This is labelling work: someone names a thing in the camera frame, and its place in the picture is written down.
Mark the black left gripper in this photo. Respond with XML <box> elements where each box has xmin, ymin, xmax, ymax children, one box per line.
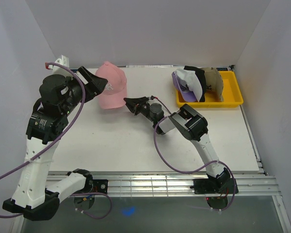
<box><xmin>61</xmin><ymin>66</ymin><xmax>108</xmax><ymax>116</ymax></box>

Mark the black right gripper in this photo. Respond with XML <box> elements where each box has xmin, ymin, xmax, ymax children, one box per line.
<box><xmin>123</xmin><ymin>97</ymin><xmax>156</xmax><ymax>124</ymax></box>

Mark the pink baseball cap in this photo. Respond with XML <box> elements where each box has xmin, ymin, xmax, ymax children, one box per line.
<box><xmin>95</xmin><ymin>61</ymin><xmax>127</xmax><ymax>110</ymax></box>

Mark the black baseball cap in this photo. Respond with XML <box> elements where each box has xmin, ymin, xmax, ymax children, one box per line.
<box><xmin>184</xmin><ymin>66</ymin><xmax>206</xmax><ymax>102</ymax></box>

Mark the beige baseball cap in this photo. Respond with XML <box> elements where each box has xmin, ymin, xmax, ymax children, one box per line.
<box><xmin>201</xmin><ymin>67</ymin><xmax>224</xmax><ymax>102</ymax></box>

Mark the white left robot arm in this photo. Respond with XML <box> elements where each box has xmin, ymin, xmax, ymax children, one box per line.
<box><xmin>2</xmin><ymin>67</ymin><xmax>108</xmax><ymax>221</ymax></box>

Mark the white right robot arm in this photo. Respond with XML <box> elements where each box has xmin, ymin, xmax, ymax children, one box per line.
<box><xmin>124</xmin><ymin>96</ymin><xmax>237</xmax><ymax>194</ymax></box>

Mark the purple baseball cap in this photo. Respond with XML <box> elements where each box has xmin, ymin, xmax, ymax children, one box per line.
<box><xmin>172</xmin><ymin>71</ymin><xmax>197</xmax><ymax>102</ymax></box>

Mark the white baseball cap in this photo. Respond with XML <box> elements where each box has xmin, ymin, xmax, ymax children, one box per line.
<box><xmin>176</xmin><ymin>69</ymin><xmax>202</xmax><ymax>101</ymax></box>

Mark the yellow plastic bin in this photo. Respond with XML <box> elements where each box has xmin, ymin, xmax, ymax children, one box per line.
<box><xmin>176</xmin><ymin>70</ymin><xmax>243</xmax><ymax>108</ymax></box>

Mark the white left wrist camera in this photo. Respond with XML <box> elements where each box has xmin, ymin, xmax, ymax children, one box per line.
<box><xmin>45</xmin><ymin>55</ymin><xmax>70</xmax><ymax>71</ymax></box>

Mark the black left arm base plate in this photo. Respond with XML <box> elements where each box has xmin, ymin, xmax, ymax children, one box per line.
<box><xmin>92</xmin><ymin>179</ymin><xmax>109</xmax><ymax>194</ymax></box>

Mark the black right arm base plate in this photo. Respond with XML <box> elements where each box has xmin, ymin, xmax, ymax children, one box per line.
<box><xmin>190</xmin><ymin>178</ymin><xmax>239</xmax><ymax>194</ymax></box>

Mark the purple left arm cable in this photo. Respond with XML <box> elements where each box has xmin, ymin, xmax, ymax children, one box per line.
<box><xmin>0</xmin><ymin>62</ymin><xmax>112</xmax><ymax>220</ymax></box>

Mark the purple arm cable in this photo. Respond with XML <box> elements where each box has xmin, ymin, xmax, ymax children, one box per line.
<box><xmin>0</xmin><ymin>62</ymin><xmax>112</xmax><ymax>220</ymax></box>
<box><xmin>153</xmin><ymin>97</ymin><xmax>236</xmax><ymax>212</ymax></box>

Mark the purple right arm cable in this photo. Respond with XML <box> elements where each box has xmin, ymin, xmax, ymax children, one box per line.
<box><xmin>153</xmin><ymin>97</ymin><xmax>236</xmax><ymax>212</ymax></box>

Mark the aluminium mounting rail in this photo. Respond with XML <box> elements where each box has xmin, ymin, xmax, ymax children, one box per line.
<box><xmin>92</xmin><ymin>172</ymin><xmax>282</xmax><ymax>198</ymax></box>

